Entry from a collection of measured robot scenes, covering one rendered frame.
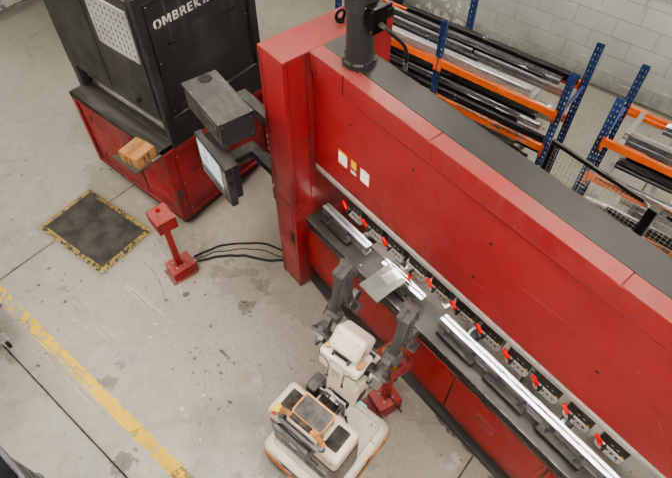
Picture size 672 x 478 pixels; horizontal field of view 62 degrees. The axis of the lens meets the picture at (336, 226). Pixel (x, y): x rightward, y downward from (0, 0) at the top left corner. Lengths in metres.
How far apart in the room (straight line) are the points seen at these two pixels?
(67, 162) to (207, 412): 3.21
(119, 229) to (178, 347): 1.42
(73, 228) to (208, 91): 2.59
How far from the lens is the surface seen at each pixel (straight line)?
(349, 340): 3.13
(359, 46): 3.09
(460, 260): 3.13
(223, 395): 4.55
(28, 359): 5.20
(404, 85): 3.08
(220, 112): 3.50
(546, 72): 4.90
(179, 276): 5.07
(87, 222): 5.81
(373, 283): 3.76
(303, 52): 3.30
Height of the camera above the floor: 4.16
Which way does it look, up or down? 52 degrees down
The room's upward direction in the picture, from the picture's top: straight up
